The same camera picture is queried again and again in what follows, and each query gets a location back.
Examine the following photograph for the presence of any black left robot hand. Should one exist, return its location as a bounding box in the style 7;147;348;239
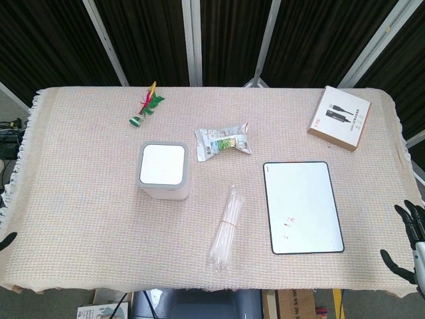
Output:
0;231;18;253

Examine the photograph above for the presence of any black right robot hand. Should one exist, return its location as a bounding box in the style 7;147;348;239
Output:
379;199;425;297

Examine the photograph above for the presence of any white trash bin grey lid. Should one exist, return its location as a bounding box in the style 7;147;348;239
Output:
137;141;191;201

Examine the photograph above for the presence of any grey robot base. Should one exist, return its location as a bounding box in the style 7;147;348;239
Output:
131;288;264;319

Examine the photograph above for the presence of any beige woven tablecloth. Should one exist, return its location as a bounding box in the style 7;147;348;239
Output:
0;85;425;299

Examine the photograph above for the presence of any book with portrait cover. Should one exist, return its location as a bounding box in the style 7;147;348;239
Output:
76;301;131;319

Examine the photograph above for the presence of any white board with black rim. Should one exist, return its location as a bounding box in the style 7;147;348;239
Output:
262;161;345;255

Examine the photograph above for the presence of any printed brown cardboard carton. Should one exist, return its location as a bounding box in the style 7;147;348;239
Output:
262;288;317;319

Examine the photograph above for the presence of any brown cardboard product box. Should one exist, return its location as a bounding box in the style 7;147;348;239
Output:
307;85;372;153

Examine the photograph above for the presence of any dark curtain panel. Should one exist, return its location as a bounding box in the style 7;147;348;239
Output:
354;0;425;142
0;0;121;108
94;0;191;87
261;0;398;89
198;0;274;87

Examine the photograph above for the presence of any clear wrapped straw bundle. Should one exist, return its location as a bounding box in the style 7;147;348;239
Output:
208;184;247;274

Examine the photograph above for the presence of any colourful feather shuttlecock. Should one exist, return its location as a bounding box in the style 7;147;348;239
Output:
128;80;166;128

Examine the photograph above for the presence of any crumpled snack packet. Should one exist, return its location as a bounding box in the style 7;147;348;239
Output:
194;122;253;163

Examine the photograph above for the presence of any black equipment with cables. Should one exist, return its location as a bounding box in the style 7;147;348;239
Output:
0;117;28;161

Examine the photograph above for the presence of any white partition frame post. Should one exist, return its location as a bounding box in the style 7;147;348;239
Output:
244;0;283;88
181;0;204;87
82;0;130;87
337;0;410;89

